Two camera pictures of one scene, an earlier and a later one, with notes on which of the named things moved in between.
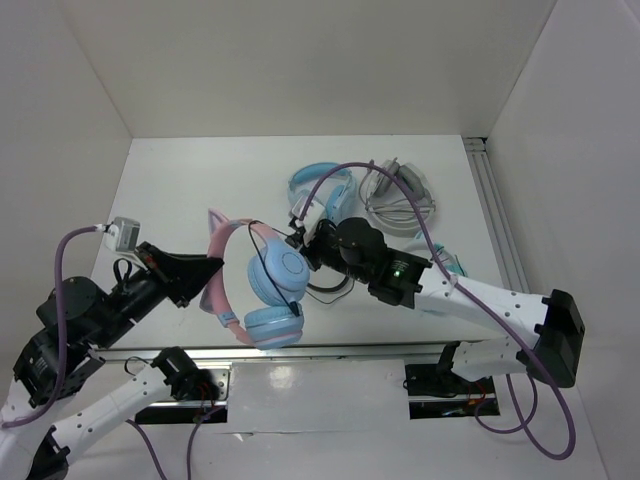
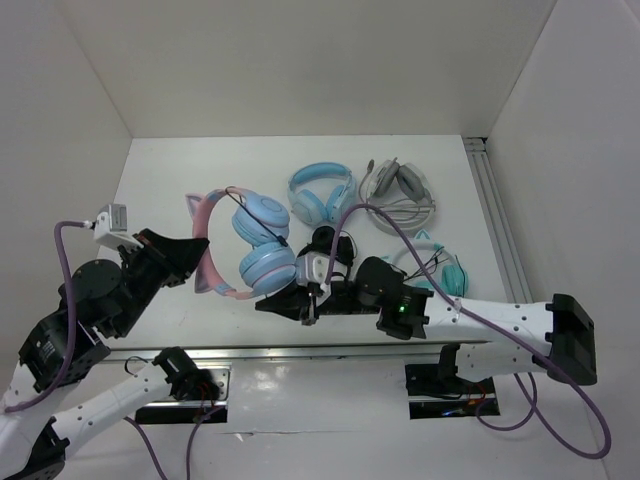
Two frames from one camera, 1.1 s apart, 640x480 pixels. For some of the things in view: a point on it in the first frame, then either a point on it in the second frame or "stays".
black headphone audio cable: [293, 306] -> [279, 238]
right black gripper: [307, 249] -> [291, 302]
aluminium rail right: [495, 215] stays
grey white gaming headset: [397, 195] stays
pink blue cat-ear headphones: [277, 317] -> [261, 224]
